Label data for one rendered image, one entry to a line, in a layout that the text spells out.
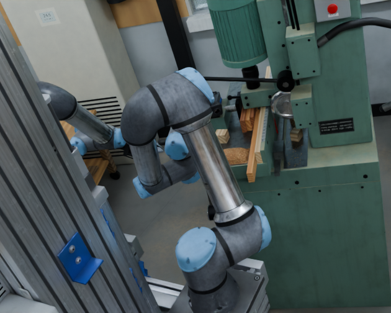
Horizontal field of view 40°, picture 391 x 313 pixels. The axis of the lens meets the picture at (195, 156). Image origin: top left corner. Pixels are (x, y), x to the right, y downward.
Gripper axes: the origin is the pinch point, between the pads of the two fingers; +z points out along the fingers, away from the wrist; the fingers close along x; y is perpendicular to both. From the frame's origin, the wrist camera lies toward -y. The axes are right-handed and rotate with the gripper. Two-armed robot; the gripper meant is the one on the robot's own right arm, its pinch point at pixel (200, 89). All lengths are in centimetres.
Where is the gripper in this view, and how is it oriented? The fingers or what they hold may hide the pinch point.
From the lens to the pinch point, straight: 193.2
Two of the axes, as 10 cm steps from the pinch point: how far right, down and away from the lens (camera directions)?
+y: -9.8, -0.2, 2.0
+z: 1.7, -6.3, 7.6
